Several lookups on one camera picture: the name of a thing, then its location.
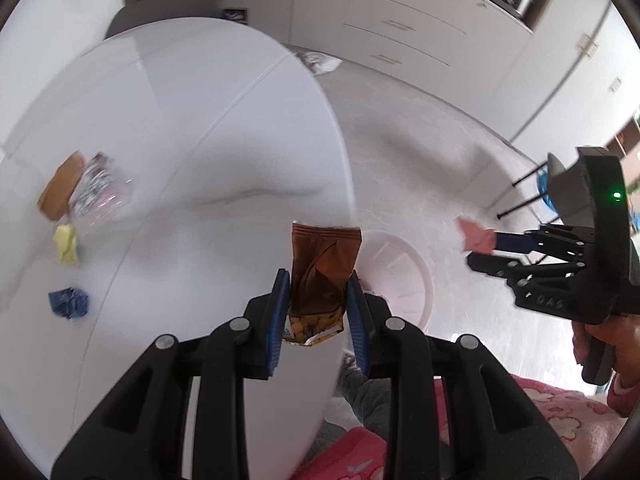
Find person's right hand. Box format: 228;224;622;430
572;311;640;379

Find beige drawer cabinet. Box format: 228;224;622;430
341;0;537;77

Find pink floral clothing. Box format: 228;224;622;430
295;374;634;480

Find person's right forearm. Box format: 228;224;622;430
606;373;640;418

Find black metal frame legs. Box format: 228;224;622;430
495;162;548;220

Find brown snack packet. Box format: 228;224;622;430
281;220;363;349

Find blue crumpled paper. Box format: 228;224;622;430
48;287;91;320

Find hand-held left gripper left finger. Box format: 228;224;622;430
50;268;291;480

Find grey cloth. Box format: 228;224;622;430
310;354;397;461

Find white plastic bag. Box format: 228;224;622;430
294;51;344;76

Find yellow crumpled paper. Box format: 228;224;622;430
53;224;81;266

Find brown cardboard box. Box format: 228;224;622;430
37;152;87;222

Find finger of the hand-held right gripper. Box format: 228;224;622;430
467;252;592;282
492;227;594;254

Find grey chair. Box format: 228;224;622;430
102;0;224;42

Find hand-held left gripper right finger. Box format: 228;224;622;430
346;270;581;480

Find pink paper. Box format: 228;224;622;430
456;215;497;256

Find tall beige cabinet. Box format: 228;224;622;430
492;0;640;146

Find pale pink waste bin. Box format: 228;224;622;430
356;229;435;332

